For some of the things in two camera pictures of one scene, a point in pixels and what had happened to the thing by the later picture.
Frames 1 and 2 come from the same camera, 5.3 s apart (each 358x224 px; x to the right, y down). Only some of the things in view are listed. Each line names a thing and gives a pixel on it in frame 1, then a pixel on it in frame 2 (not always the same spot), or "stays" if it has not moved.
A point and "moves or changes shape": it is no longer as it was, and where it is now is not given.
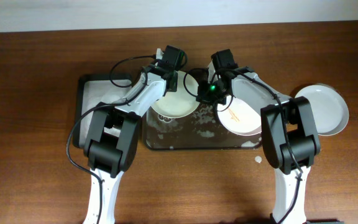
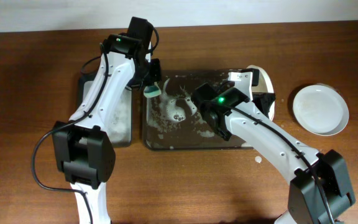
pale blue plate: (330, 109) stays
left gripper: (173, 82) to (154, 73)
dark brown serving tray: (202, 129) stays
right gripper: (205, 94) to (265, 101)
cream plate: (181, 103) moves or changes shape
